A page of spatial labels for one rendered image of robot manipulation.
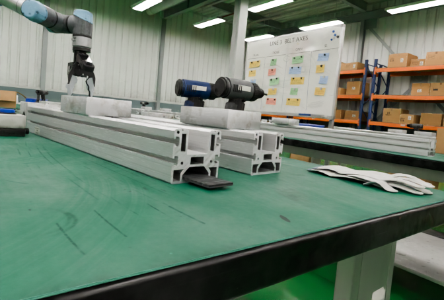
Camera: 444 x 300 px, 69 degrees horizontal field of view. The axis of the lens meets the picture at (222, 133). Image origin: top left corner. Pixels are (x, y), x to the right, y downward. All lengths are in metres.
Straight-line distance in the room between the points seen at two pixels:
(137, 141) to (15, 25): 11.98
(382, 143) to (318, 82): 1.91
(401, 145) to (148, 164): 1.53
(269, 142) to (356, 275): 0.29
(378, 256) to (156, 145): 0.47
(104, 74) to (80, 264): 12.63
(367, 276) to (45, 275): 0.58
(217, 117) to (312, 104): 3.10
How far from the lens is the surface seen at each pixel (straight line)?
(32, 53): 12.43
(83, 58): 1.45
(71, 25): 1.52
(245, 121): 0.70
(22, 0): 1.51
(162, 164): 0.51
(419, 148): 1.87
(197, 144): 0.56
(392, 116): 10.76
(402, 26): 12.25
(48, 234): 0.32
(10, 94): 3.46
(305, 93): 3.83
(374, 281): 0.74
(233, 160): 0.66
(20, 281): 0.25
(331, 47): 3.74
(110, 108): 0.79
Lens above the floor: 0.89
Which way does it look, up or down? 3 degrees down
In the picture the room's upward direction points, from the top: 5 degrees clockwise
